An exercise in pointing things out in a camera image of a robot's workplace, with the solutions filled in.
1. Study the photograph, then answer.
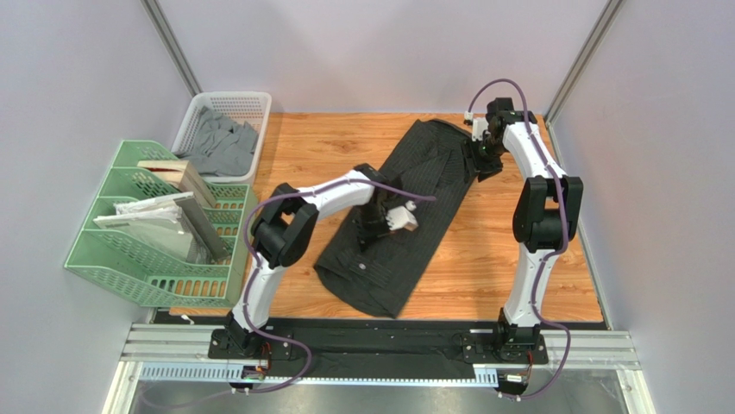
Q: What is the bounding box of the dark pinstriped long sleeve shirt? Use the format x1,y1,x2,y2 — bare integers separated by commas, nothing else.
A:
313,119,478,318

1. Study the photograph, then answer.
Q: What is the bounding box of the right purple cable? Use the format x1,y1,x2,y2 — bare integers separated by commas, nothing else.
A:
465,78,572,402

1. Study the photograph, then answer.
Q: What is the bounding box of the aluminium rail frame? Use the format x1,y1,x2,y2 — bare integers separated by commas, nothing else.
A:
104,323,655,413

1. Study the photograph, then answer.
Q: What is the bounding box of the purple cable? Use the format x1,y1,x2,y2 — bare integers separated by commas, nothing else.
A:
137,179,437,410
465,78,572,402

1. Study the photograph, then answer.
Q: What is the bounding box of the green file organizer rack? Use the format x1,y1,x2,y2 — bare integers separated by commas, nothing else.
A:
65,140,258,308

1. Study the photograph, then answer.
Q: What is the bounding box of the white plastic basket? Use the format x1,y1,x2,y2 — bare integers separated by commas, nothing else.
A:
171,91,272,185

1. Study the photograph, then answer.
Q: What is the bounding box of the grey shirt in basket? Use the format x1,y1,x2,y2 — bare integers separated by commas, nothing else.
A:
178,108,259,177

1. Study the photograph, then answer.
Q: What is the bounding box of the wooden block in rack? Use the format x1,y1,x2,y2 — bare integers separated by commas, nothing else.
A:
137,160,217,209

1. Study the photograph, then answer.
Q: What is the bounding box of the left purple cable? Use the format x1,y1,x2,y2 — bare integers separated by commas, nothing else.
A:
137,179,437,410

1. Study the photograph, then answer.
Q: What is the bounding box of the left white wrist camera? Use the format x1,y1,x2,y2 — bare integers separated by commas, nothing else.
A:
386,200,418,231

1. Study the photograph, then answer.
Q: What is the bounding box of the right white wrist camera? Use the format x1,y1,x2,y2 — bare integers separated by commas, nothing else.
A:
463,111,488,142

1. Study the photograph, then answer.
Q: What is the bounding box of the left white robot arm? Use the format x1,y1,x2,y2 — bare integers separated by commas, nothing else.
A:
209,164,404,359

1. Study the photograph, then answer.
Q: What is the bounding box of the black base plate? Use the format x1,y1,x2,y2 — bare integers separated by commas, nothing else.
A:
154,308,550,380

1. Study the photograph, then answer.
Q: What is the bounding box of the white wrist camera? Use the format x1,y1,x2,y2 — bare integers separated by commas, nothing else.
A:
463,111,488,142
386,200,418,231

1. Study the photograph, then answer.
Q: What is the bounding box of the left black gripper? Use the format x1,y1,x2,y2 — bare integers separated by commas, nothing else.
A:
355,204,398,254

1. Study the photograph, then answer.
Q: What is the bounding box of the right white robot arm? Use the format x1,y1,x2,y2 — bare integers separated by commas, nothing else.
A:
465,97,583,362

